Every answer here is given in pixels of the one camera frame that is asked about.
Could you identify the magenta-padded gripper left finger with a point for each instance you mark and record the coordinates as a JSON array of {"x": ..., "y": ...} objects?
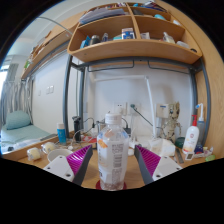
[{"x": 78, "y": 160}]

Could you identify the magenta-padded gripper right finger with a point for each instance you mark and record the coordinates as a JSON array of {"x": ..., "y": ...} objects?
[{"x": 148, "y": 160}]

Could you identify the clear plastic drink bottle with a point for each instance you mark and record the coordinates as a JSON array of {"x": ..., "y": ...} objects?
[{"x": 113, "y": 156}]

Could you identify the small white oval device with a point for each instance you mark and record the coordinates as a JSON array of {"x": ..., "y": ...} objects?
[{"x": 131, "y": 151}]

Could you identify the cream ceramic cup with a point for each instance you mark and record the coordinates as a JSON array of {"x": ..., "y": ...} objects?
[{"x": 58, "y": 155}]

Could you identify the small blue white-capped bottle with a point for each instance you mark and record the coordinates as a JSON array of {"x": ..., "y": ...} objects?
[{"x": 61, "y": 134}]

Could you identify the black electric shaver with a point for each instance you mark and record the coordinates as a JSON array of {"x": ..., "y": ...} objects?
[{"x": 77, "y": 128}]

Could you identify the wrapped round bun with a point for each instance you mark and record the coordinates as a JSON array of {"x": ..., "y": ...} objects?
[
  {"x": 34, "y": 154},
  {"x": 48, "y": 147}
]

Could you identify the dark green round container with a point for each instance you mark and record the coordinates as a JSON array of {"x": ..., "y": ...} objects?
[{"x": 180, "y": 142}]

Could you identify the black power adapter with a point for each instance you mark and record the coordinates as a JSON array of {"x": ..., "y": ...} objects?
[{"x": 127, "y": 130}]

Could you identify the dark tablet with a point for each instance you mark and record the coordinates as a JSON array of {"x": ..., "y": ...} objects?
[{"x": 48, "y": 137}]

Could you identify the wooden tree-man figurine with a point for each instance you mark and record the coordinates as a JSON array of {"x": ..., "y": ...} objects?
[{"x": 172, "y": 121}]

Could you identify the white red-pump lotion bottle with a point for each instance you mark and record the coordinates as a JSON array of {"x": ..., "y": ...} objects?
[{"x": 191, "y": 136}]

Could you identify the small green soap piece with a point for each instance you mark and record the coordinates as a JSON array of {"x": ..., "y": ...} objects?
[{"x": 210, "y": 158}]

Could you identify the clear blue spray bottle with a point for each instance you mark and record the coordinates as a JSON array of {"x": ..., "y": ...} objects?
[{"x": 201, "y": 125}]

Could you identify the bed with teal sheet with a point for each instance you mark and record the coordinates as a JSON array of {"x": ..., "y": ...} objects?
[{"x": 20, "y": 135}]

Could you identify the teal pillow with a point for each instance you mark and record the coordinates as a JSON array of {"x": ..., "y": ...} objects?
[{"x": 18, "y": 120}]

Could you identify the grey patterned curtain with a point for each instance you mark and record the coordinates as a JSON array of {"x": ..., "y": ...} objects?
[{"x": 15, "y": 100}]

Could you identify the wooden shelf unit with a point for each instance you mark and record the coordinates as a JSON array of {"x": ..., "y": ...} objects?
[{"x": 133, "y": 50}]

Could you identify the white wall box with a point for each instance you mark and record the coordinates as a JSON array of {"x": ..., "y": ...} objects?
[{"x": 163, "y": 110}]

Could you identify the grey metal bed frame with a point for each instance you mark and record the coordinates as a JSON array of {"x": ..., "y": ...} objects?
[{"x": 66, "y": 93}]

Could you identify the long wooden wall shelf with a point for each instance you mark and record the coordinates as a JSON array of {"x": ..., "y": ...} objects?
[{"x": 53, "y": 36}]

